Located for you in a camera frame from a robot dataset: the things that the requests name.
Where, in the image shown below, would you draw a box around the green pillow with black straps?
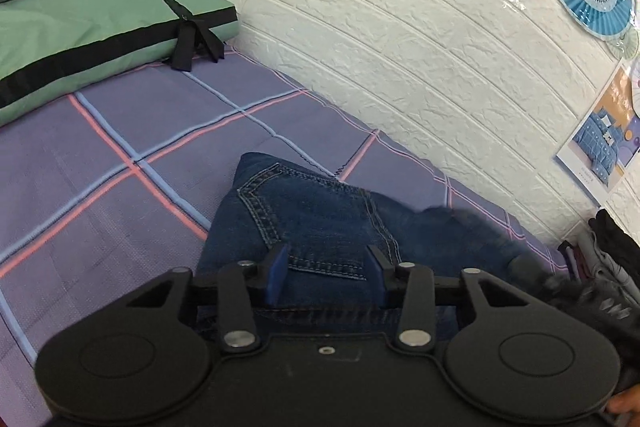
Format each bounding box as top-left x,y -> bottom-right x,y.
1,0 -> 240,124

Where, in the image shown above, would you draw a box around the dark blue denim jeans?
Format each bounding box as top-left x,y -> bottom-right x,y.
196,153 -> 551,334

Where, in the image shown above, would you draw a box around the purple plaid bed sheet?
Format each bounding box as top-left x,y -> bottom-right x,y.
1,51 -> 566,426

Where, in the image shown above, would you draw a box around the bedding advertisement poster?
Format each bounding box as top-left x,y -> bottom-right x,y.
556,58 -> 639,206

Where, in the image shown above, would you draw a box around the folded black garment on top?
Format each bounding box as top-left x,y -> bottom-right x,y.
588,209 -> 640,284

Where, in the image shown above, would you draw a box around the folded grey garment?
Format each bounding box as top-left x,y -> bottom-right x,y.
577,231 -> 640,307

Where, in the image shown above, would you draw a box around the person's hand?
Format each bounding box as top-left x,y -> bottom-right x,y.
606,385 -> 640,425

